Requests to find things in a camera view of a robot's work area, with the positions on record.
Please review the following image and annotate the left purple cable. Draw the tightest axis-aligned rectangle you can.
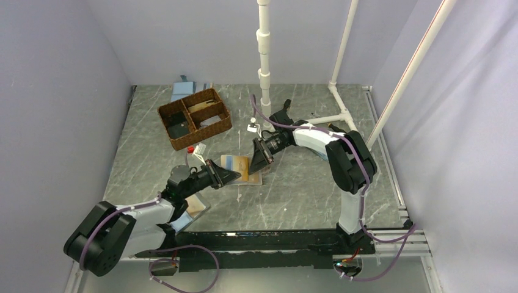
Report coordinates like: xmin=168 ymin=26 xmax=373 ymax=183
xmin=79 ymin=192 xmax=221 ymax=293

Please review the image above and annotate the blue open card holder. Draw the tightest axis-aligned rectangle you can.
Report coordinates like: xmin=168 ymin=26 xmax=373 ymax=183
xmin=307 ymin=145 xmax=329 ymax=161

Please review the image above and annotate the blue orange card holder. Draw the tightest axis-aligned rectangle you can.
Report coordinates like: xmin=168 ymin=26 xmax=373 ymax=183
xmin=170 ymin=192 xmax=211 ymax=234

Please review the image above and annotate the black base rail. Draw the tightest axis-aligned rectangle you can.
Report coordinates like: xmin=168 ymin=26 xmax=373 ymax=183
xmin=136 ymin=228 xmax=376 ymax=272

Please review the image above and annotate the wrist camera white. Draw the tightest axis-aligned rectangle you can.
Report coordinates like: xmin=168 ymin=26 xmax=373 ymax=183
xmin=247 ymin=117 xmax=261 ymax=134
xmin=187 ymin=143 xmax=206 ymax=162

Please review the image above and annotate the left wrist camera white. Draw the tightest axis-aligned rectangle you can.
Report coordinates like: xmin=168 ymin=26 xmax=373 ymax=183
xmin=187 ymin=143 xmax=206 ymax=162

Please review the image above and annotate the gold credit card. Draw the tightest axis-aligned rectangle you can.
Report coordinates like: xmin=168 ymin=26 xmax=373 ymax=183
xmin=221 ymin=155 xmax=249 ymax=184

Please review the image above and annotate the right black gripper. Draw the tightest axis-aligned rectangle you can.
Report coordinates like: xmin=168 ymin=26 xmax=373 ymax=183
xmin=248 ymin=135 xmax=290 ymax=175

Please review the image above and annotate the white pvc pipe frame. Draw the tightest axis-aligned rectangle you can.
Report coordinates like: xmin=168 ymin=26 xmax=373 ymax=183
xmin=256 ymin=0 xmax=458 ymax=148

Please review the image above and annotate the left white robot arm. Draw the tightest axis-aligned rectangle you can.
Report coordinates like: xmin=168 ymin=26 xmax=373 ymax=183
xmin=63 ymin=159 xmax=241 ymax=277

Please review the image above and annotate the brown wicker divided basket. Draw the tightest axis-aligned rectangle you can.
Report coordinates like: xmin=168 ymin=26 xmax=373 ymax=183
xmin=157 ymin=88 xmax=232 ymax=151

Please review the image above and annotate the blue card holder at back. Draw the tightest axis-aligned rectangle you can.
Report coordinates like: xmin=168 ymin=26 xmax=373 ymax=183
xmin=170 ymin=74 xmax=214 ymax=102

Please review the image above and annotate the tan blue card holder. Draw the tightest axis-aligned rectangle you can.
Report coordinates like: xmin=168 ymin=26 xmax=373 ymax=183
xmin=230 ymin=164 xmax=263 ymax=186

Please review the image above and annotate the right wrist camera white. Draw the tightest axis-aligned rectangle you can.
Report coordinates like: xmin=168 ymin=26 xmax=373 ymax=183
xmin=247 ymin=117 xmax=261 ymax=134

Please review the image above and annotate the black item in basket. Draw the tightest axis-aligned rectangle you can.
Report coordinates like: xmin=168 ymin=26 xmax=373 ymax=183
xmin=166 ymin=112 xmax=190 ymax=139

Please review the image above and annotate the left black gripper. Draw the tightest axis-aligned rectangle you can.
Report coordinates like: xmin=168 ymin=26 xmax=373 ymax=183
xmin=182 ymin=158 xmax=241 ymax=198

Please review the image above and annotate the black orange screwdriver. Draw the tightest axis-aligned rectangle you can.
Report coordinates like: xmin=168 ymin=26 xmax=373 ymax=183
xmin=281 ymin=99 xmax=291 ymax=116

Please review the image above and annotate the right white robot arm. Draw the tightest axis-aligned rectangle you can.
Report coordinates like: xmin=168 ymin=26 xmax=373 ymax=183
xmin=248 ymin=109 xmax=378 ymax=253

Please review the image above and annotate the tan card in basket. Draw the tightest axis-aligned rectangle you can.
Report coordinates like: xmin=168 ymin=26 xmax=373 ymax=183
xmin=188 ymin=99 xmax=216 ymax=113

